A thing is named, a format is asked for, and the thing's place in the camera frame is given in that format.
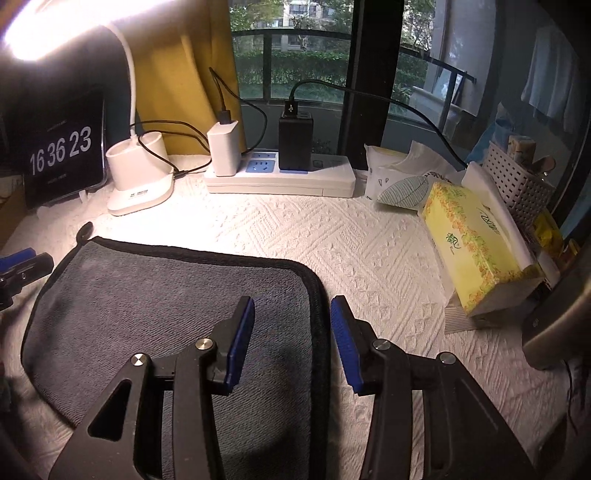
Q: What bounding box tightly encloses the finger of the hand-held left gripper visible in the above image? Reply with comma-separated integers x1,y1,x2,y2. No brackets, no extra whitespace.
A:
0,248,55,311

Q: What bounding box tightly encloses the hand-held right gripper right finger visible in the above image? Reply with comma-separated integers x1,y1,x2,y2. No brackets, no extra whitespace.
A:
331,295,536,480

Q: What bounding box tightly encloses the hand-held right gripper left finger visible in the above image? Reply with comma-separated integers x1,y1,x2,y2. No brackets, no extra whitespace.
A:
48,296,256,480

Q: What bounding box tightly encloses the grey towel with black trim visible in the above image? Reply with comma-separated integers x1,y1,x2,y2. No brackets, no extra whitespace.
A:
21,223,331,480

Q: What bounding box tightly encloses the white textured tablecloth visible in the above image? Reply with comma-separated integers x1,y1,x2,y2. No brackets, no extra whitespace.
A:
0,152,578,480

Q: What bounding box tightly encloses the black tablet with clock display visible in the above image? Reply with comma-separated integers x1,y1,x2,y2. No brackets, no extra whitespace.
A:
0,90,110,209

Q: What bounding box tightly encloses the white desk lamp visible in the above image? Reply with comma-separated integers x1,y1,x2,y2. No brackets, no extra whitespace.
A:
2,0,175,217

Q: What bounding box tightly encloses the yellow tissue box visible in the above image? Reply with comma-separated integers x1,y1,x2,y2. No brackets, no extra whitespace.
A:
422,181,546,317

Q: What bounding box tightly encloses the white power strip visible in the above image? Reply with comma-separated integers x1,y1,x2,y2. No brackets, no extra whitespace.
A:
204,151,357,198

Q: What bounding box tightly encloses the white tissue pack leaf print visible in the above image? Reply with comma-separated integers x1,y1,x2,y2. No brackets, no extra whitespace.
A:
364,141,455,212

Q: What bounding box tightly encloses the white charger adapter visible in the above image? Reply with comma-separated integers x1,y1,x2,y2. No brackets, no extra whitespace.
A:
206,120,242,177

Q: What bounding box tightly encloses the black charger adapter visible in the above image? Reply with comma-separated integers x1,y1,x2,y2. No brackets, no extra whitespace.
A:
278,111,315,171

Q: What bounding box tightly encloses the white plastic basket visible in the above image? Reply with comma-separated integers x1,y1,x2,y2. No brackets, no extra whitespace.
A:
482,142,556,229

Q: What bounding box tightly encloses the yellow curtain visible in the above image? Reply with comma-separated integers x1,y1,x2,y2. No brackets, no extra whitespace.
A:
96,0,247,158

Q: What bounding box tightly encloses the black lamp cable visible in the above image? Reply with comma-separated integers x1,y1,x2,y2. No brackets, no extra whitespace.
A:
129,121,214,180

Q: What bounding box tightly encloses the black charging cable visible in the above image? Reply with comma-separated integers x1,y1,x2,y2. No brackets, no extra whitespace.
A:
209,67,269,158
285,79,468,169

